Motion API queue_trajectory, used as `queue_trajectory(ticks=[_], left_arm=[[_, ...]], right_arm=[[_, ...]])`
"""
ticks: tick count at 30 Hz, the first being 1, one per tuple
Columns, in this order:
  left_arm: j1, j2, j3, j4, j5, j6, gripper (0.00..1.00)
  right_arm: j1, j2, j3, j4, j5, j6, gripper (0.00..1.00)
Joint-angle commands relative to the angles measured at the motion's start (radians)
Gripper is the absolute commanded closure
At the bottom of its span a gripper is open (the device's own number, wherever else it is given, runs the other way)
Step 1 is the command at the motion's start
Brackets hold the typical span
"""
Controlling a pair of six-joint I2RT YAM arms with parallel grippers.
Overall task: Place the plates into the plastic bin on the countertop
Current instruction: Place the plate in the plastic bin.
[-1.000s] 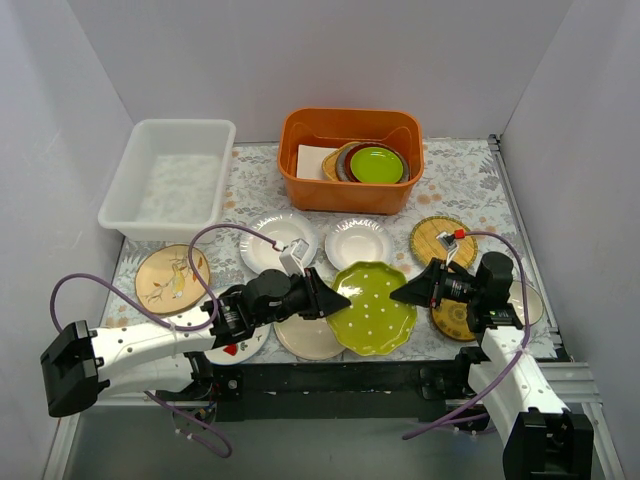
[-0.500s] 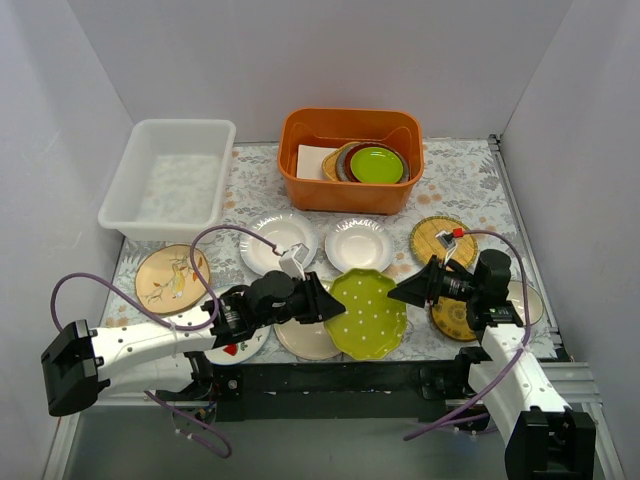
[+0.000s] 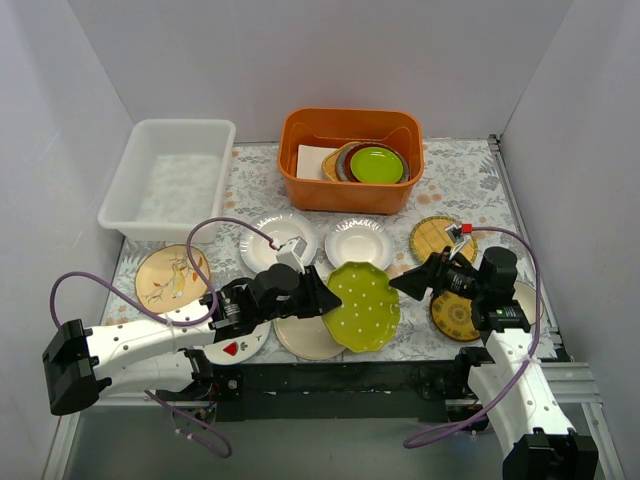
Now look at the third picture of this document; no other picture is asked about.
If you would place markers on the white paper sheet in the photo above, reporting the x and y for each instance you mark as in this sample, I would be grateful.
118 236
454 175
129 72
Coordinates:
310 160

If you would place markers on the round woven bamboo mat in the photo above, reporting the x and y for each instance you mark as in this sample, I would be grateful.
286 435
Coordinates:
429 236

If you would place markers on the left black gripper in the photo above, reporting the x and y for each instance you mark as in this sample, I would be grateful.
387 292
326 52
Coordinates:
308 291

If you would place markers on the black aluminium base frame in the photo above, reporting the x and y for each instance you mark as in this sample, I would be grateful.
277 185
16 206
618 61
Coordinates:
424 389

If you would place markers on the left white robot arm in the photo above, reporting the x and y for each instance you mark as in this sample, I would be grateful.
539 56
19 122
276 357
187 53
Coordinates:
150 345

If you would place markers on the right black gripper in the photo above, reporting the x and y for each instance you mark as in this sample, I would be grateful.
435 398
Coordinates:
439 273

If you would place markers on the large white paper plate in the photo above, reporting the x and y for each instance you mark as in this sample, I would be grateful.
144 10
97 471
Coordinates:
282 226

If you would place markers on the tan bird pattern plate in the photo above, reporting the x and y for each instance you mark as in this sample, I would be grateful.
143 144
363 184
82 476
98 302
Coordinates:
166 280

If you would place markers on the green polka dot plate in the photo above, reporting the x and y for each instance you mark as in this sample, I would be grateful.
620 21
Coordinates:
369 313

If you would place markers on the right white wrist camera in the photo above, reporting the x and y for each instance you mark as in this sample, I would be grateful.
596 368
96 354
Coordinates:
460 235

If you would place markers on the yellow brown ornate plate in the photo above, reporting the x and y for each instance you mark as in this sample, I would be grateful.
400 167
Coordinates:
451 314

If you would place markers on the dark red plate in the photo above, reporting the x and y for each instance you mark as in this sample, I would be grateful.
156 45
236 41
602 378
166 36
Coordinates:
369 144

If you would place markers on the pale green cream plate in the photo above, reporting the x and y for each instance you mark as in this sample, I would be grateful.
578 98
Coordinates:
307 338

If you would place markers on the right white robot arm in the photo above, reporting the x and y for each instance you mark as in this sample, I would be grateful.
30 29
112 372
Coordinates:
537 439

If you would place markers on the grey speckled plate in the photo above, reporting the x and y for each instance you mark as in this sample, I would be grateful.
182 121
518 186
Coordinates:
340 166

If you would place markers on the white plastic bin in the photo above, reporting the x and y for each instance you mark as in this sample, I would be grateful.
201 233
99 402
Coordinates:
172 175

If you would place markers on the floral pattern table mat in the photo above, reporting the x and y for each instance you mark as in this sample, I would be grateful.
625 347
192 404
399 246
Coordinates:
460 180

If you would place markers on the small white paper plate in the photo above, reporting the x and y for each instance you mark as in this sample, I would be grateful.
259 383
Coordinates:
359 240

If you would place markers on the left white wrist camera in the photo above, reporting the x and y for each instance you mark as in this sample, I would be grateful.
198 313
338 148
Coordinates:
291 252

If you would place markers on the lime green round plate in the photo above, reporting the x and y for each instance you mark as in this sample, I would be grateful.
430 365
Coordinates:
376 165

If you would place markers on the white watermelon pattern plate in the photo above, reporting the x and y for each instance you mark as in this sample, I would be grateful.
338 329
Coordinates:
240 349

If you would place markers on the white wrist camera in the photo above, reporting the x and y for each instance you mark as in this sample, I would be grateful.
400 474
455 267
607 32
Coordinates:
291 252
460 235

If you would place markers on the white bowl teal rim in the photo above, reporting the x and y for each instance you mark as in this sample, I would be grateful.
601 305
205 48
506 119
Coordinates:
526 296

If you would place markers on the small woven bamboo tray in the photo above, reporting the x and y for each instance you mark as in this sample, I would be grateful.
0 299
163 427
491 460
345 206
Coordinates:
328 166

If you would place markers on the orange plastic bin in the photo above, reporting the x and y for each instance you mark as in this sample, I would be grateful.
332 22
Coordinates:
334 128

